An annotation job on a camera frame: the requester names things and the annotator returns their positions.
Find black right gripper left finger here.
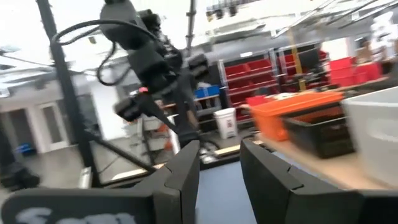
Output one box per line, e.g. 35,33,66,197
133,139,201,224

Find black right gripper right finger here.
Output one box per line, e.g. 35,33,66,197
239,138,361,224

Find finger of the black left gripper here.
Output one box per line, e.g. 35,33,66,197
178,54,210,147
113,94,180,134

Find black slotted plastic basket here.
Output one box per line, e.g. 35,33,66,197
281,105,356,159

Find white plastic bin with handles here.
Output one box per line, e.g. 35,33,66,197
341,86,398,188

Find red crate stack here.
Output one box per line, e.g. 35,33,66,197
328,57,384,88

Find blue storage bins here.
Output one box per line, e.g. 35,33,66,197
194,85,222,100

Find red storage rack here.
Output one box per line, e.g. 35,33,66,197
278,43,330,93
217,55,280,122

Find white plastic bucket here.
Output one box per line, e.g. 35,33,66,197
213,107,239,140

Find orange-red slotted plastic basket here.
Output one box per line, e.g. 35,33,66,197
248,91,345,143

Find yellow pole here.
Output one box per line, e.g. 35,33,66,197
286,27,308,91

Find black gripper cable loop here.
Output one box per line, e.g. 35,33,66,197
51,18,158,87

